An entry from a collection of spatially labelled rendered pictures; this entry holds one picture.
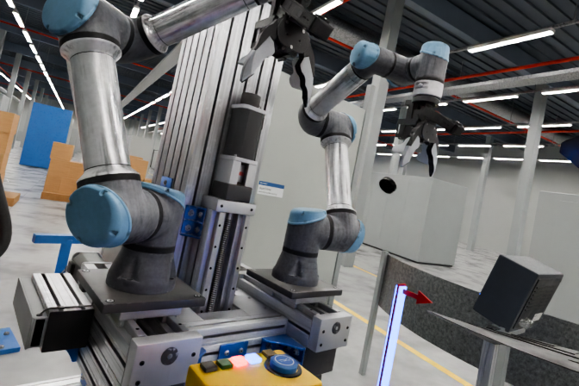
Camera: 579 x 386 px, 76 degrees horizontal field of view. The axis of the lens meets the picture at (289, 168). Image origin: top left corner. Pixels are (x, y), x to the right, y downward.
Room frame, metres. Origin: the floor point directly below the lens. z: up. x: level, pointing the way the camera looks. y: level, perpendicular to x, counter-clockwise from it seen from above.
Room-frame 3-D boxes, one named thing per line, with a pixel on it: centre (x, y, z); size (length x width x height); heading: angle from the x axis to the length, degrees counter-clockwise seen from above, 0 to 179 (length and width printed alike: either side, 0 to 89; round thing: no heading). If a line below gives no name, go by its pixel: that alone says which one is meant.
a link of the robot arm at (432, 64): (0.99, -0.32, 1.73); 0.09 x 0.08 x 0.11; 24
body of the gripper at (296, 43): (0.67, 0.06, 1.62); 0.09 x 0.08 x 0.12; 40
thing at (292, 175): (2.42, -0.04, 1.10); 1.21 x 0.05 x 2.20; 130
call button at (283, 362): (0.54, -0.05, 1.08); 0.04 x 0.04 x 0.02
